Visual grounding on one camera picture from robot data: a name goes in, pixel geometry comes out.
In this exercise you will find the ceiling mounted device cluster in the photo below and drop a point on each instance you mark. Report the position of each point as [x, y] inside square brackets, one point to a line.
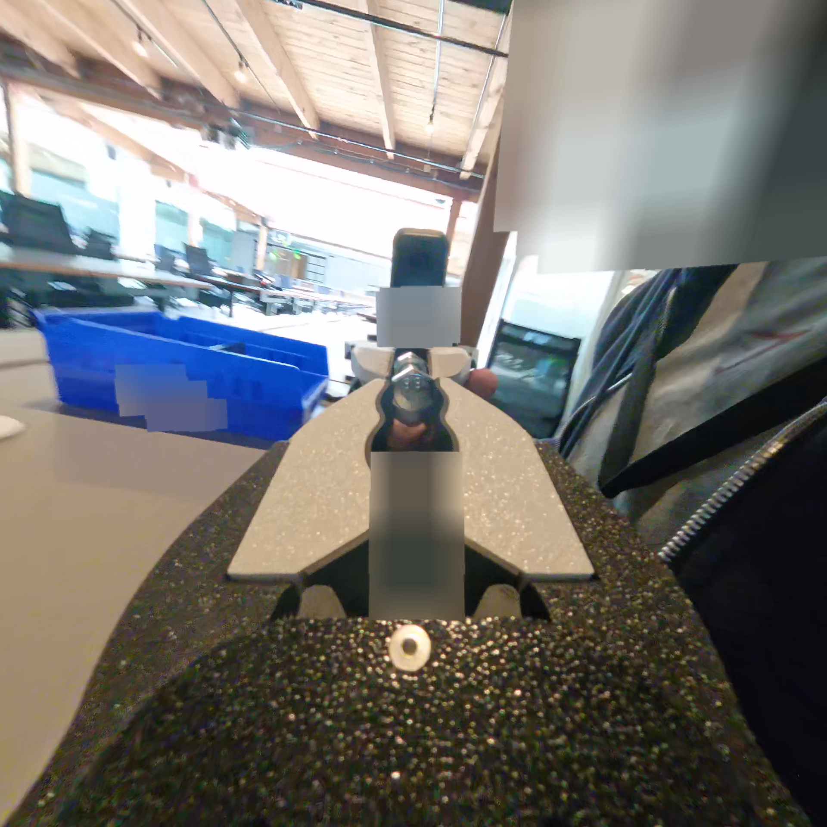
[226, 135]

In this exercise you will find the black wall screen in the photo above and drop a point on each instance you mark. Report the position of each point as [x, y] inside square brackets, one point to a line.
[533, 381]

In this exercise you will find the person's right hand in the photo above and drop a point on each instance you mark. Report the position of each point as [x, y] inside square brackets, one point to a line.
[483, 381]

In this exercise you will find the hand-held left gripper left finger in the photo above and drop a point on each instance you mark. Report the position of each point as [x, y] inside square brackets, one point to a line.
[310, 497]

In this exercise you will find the office desk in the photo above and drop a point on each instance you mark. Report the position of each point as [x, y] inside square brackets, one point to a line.
[97, 271]

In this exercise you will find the black office chair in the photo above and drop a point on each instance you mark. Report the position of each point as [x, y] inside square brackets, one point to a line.
[203, 262]

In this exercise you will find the person's dark zip jacket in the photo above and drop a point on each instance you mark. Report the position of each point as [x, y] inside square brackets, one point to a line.
[743, 581]

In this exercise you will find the silver bolt with nut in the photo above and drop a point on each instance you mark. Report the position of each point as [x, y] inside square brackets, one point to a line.
[410, 365]

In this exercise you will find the blue plastic bin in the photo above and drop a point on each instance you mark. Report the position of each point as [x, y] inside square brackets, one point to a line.
[97, 349]

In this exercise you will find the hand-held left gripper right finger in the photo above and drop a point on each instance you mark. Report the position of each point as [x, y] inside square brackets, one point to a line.
[517, 497]

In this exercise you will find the steel bolt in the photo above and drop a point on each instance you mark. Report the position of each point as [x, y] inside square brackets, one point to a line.
[410, 394]

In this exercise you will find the wooden document stand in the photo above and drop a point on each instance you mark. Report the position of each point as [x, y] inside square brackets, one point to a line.
[10, 428]

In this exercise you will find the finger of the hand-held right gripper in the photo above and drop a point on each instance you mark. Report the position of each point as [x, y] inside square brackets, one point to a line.
[371, 363]
[452, 363]

